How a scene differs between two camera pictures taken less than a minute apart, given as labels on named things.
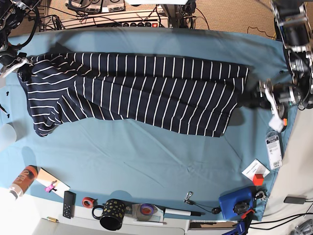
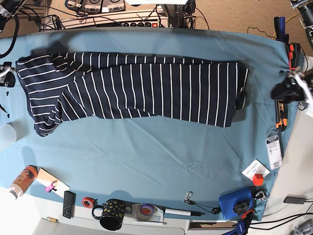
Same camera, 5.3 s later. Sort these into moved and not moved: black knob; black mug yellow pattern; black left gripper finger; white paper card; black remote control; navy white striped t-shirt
Moved: black left gripper finger; navy white striped t-shirt
Not moved: black knob; black mug yellow pattern; black remote control; white paper card
